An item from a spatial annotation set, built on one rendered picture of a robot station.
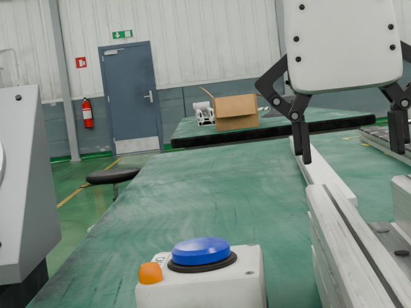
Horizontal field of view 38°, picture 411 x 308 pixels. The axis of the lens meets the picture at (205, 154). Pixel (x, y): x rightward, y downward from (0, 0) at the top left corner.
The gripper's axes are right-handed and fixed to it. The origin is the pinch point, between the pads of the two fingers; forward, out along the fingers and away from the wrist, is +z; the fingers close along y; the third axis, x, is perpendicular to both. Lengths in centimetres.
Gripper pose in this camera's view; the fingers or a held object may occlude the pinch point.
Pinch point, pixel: (350, 145)
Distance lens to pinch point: 57.6
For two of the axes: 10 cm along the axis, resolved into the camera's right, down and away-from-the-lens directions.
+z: 1.2, 9.9, 1.0
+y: -9.9, 1.1, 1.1
